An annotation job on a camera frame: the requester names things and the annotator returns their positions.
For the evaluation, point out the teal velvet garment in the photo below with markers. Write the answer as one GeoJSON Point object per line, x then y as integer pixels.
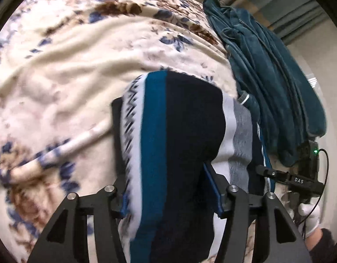
{"type": "Point", "coordinates": [267, 74]}

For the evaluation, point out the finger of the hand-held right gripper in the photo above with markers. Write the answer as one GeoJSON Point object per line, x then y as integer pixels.
{"type": "Point", "coordinates": [267, 172]}

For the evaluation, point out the navy striped patterned sweater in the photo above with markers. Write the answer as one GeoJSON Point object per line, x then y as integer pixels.
{"type": "Point", "coordinates": [185, 128]}

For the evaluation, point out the floral fleece blanket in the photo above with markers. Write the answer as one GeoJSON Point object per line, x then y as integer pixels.
{"type": "Point", "coordinates": [61, 74]}

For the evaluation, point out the striped curtain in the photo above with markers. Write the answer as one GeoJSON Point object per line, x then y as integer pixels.
{"type": "Point", "coordinates": [281, 5]}

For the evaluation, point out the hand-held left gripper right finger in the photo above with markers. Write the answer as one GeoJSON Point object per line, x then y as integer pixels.
{"type": "Point", "coordinates": [212, 187]}

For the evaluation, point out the person's right forearm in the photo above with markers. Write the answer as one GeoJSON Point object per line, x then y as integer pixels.
{"type": "Point", "coordinates": [322, 245]}

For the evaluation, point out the person's right hand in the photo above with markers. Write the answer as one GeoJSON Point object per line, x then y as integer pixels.
{"type": "Point", "coordinates": [311, 213]}

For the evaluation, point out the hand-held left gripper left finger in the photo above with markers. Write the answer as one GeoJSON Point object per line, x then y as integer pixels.
{"type": "Point", "coordinates": [125, 206]}

